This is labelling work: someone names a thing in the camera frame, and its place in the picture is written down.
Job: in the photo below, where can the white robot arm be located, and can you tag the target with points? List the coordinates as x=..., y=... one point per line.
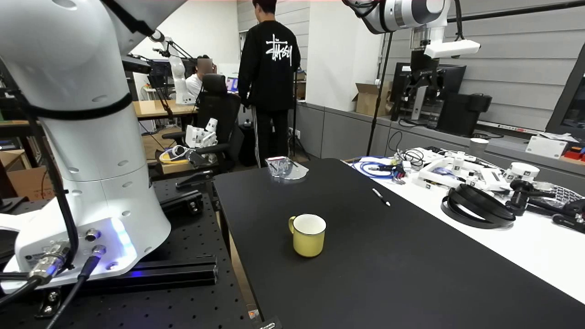
x=67, y=60

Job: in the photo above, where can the yellow enamel cup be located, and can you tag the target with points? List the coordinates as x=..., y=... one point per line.
x=308, y=232

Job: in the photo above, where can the cardboard box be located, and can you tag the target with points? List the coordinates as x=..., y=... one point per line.
x=372, y=99

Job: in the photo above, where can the standing person in black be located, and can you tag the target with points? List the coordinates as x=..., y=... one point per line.
x=270, y=58

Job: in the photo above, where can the seated person in white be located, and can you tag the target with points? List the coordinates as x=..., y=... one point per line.
x=195, y=80

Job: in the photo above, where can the black computer monitor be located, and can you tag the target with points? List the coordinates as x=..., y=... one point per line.
x=440, y=84

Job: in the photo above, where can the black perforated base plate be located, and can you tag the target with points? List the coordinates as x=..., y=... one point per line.
x=187, y=283

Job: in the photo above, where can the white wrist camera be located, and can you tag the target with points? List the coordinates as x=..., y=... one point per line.
x=440, y=49

